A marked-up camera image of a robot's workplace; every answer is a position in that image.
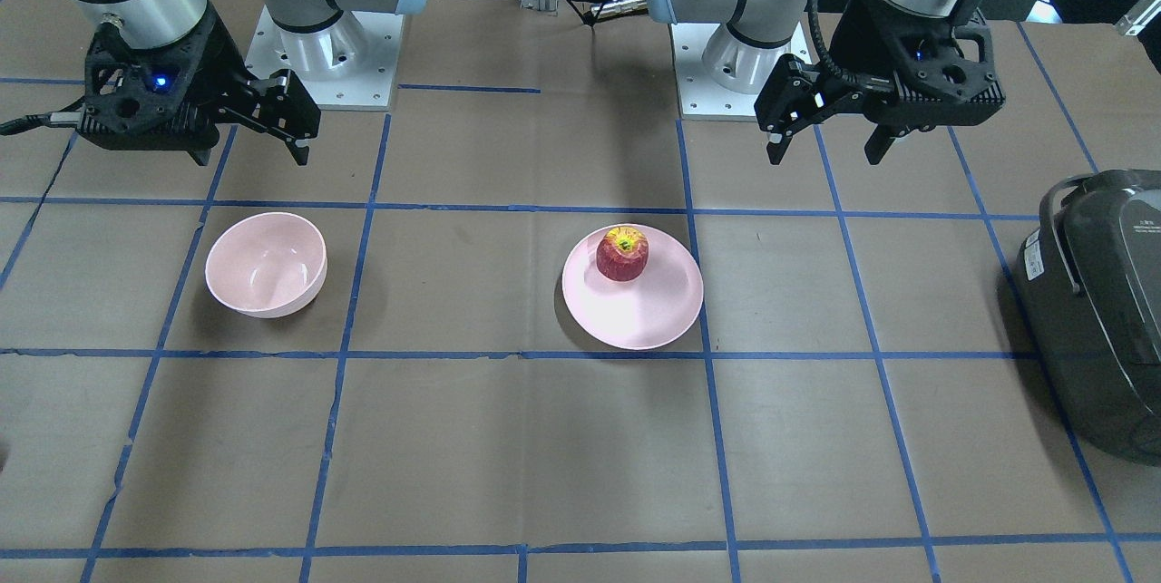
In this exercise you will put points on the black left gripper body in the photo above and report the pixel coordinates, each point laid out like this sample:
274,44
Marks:
854,43

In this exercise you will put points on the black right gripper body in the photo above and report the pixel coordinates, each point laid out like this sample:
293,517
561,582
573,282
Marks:
214,59

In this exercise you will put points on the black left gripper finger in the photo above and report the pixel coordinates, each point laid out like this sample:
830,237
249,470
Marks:
798,95
881,140

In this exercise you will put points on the red yellow apple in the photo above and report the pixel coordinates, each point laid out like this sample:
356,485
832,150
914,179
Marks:
622,254

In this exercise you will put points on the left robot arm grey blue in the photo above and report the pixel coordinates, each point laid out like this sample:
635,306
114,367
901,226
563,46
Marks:
770,23

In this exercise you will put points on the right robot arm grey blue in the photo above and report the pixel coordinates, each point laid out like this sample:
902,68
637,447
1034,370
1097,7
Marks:
155,23

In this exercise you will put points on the pink bowl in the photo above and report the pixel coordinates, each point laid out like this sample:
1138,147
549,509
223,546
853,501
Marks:
268,266

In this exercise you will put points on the pink plate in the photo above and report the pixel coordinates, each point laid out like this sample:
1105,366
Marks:
651,311

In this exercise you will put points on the dark grey rice cooker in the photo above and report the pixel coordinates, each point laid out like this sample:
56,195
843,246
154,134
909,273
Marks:
1089,278

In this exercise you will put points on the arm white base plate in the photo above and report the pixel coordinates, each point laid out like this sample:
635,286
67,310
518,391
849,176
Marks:
350,66
718,76

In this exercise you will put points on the silver cable connector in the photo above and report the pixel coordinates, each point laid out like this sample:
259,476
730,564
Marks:
606,11

